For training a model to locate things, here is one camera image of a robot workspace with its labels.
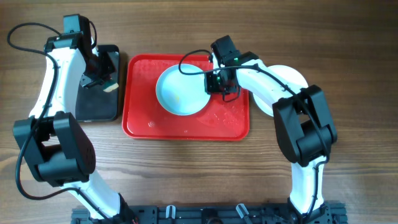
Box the red plastic tray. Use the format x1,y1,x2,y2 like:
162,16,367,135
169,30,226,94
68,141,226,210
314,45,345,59
122,54,250,141

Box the light blue plate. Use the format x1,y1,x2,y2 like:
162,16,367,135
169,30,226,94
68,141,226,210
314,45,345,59
252,91,274,117
155,63,210,116

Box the yellow green sponge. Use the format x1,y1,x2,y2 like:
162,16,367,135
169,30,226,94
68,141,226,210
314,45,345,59
103,79,119,93

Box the white plate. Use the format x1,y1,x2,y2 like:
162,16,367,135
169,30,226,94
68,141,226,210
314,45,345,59
253,64,309,116

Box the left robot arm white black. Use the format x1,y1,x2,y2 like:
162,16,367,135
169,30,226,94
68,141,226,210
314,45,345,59
13,14,139,223

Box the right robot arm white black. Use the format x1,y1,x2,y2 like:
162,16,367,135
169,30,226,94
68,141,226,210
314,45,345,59
205,35,337,223

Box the black water basin tray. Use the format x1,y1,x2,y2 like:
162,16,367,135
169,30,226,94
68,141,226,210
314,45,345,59
75,45,120,122

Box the light blue plate top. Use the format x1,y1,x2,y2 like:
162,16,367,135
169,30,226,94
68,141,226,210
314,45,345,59
155,63,210,116

